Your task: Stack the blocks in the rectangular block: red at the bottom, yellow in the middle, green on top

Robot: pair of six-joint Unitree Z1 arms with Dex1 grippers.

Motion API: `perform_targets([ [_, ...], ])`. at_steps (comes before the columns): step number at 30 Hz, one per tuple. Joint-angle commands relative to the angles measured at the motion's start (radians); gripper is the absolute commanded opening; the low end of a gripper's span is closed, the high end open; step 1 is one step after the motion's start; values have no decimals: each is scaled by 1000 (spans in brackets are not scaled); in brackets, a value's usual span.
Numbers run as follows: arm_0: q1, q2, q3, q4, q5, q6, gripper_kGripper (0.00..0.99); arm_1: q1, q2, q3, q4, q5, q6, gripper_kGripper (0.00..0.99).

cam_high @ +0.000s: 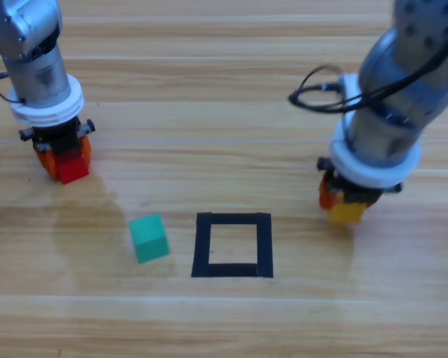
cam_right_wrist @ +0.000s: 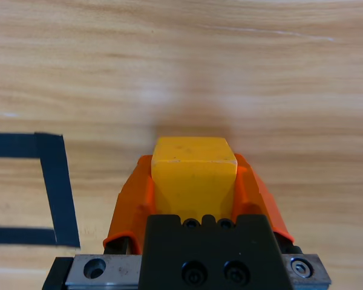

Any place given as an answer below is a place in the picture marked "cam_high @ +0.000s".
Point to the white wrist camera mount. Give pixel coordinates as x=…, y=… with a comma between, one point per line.
x=373, y=175
x=48, y=112

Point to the red wooden block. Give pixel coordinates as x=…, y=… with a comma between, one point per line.
x=72, y=169

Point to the yellow wooden block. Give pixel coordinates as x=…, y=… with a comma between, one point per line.
x=345, y=212

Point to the green wooden block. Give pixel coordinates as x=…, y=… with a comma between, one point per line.
x=149, y=238

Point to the black tape square outline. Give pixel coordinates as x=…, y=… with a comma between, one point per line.
x=201, y=246

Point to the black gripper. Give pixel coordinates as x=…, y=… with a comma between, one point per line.
x=354, y=194
x=59, y=139

